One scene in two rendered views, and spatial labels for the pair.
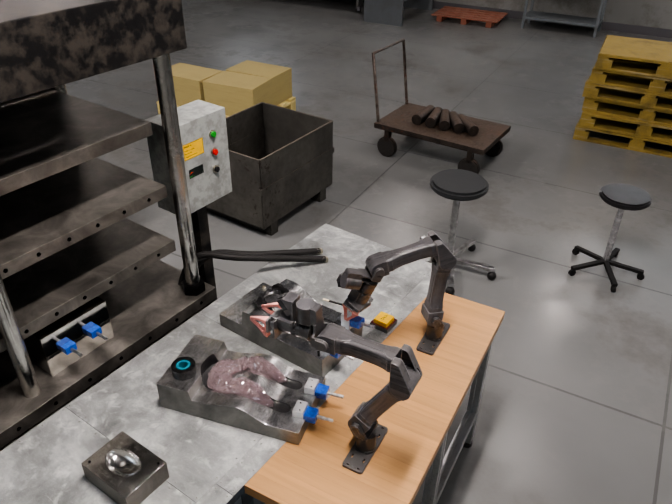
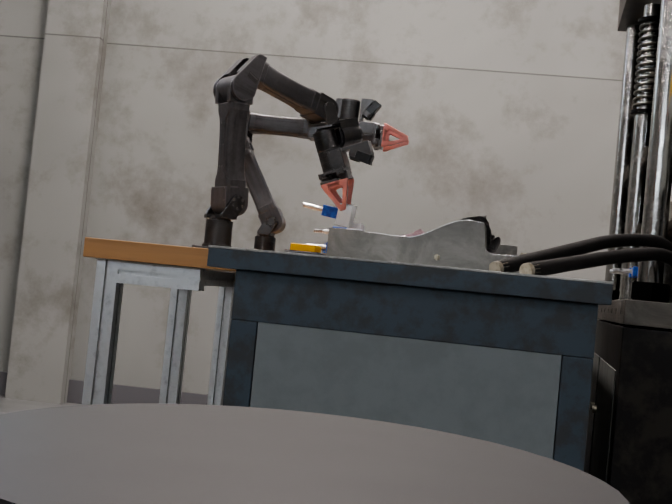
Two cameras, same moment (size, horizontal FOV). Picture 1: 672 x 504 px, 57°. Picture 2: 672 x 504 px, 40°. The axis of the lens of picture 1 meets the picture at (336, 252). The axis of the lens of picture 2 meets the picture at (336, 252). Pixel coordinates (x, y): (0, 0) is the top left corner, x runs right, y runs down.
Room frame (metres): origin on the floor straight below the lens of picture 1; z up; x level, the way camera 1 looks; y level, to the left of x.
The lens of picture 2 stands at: (3.89, -0.92, 0.75)
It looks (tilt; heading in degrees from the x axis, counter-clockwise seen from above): 2 degrees up; 158
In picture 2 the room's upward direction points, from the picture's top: 6 degrees clockwise
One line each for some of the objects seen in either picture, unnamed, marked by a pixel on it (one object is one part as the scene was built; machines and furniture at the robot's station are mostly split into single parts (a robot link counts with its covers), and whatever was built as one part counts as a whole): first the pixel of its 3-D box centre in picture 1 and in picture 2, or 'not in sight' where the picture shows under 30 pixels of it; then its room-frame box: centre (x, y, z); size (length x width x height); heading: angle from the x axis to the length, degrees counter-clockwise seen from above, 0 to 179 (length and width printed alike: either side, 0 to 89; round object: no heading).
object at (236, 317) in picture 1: (290, 319); (435, 248); (1.85, 0.17, 0.87); 0.50 x 0.26 x 0.14; 55
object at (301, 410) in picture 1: (314, 415); not in sight; (1.38, 0.06, 0.86); 0.13 x 0.05 x 0.05; 72
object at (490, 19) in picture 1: (469, 16); not in sight; (10.62, -2.13, 0.05); 1.11 x 0.76 x 0.10; 62
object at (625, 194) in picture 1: (614, 232); not in sight; (3.47, -1.82, 0.30); 0.50 x 0.47 x 0.59; 50
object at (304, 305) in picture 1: (315, 323); (337, 119); (1.38, 0.06, 1.24); 0.12 x 0.09 x 0.12; 62
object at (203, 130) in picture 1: (204, 261); not in sight; (2.42, 0.63, 0.74); 0.30 x 0.22 x 1.47; 145
